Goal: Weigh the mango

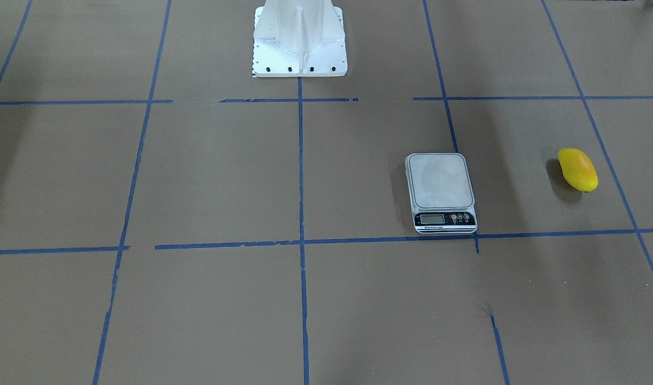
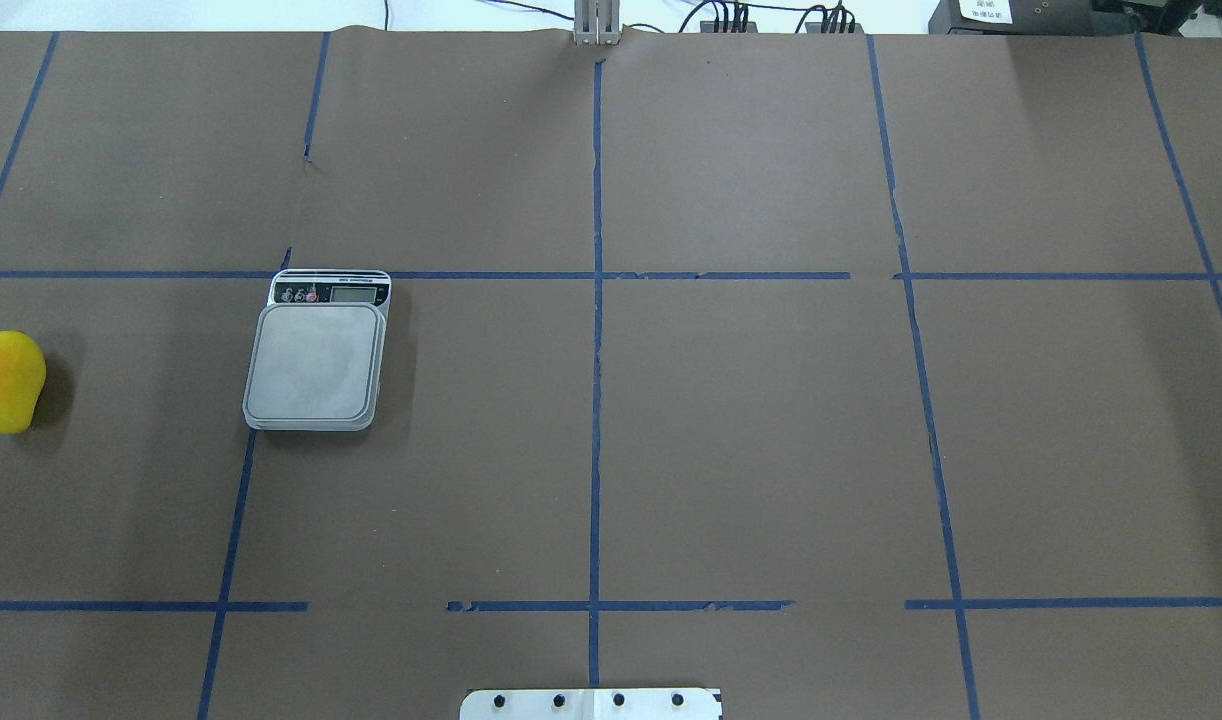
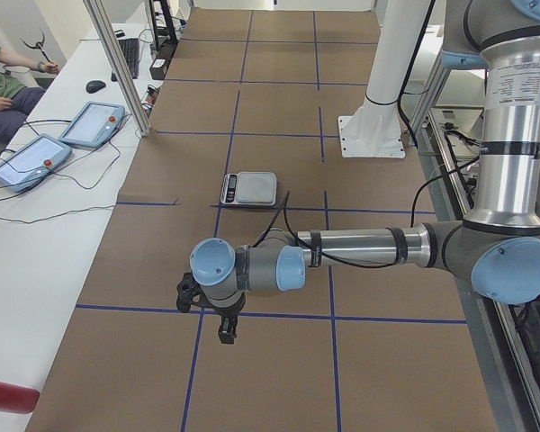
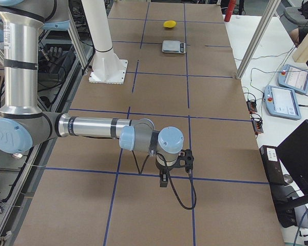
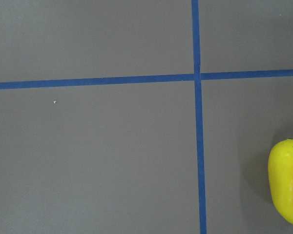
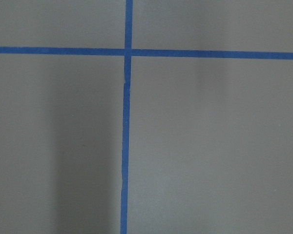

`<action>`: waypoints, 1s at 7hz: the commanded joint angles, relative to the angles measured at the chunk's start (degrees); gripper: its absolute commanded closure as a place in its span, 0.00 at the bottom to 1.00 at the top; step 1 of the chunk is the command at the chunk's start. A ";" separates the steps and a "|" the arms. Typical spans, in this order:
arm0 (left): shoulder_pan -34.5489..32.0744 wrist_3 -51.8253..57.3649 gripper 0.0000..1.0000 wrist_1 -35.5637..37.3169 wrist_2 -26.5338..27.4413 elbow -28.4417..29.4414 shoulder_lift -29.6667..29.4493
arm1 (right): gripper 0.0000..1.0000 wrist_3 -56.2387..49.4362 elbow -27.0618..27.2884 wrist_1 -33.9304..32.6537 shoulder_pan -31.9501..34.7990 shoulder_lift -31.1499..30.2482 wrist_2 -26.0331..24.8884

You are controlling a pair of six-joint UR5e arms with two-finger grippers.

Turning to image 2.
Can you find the yellow mango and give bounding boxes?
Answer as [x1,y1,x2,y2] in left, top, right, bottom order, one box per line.
[0,331,46,436]

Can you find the silver electronic kitchen scale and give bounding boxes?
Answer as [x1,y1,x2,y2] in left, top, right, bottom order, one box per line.
[241,268,392,432]

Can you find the black box with label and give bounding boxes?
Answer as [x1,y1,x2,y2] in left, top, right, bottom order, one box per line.
[927,1,1095,35]

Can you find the aluminium frame post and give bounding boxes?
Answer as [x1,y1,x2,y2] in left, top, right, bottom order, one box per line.
[573,0,623,46]

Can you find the black cable hub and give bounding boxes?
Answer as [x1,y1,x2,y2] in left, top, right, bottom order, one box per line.
[794,2,863,35]
[694,2,756,35]

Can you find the white camera post base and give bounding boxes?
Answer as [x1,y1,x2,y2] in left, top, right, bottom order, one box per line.
[459,687,723,719]

